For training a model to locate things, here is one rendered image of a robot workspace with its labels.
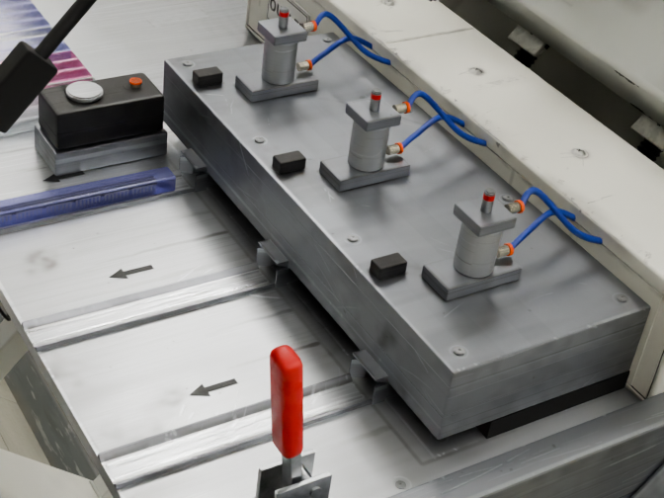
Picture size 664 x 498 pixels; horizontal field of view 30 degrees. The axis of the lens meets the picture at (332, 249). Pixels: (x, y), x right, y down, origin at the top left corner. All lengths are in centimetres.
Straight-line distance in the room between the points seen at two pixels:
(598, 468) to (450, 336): 11
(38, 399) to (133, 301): 257
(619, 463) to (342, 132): 27
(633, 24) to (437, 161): 15
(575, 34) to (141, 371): 36
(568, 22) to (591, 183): 14
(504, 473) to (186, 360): 18
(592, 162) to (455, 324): 17
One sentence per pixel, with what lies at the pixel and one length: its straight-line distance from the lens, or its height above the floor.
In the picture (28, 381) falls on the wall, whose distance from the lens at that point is 334.
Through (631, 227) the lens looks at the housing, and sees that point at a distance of 72.
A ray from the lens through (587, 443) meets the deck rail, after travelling 67.
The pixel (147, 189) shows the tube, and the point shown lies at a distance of 81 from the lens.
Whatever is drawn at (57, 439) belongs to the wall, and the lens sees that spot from 319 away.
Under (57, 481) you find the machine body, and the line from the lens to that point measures 151.
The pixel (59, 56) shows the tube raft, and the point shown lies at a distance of 95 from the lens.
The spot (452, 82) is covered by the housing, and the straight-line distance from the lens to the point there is 82.
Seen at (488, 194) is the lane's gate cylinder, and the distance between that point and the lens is 64.
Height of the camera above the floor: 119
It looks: 6 degrees down
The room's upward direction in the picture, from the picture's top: 42 degrees clockwise
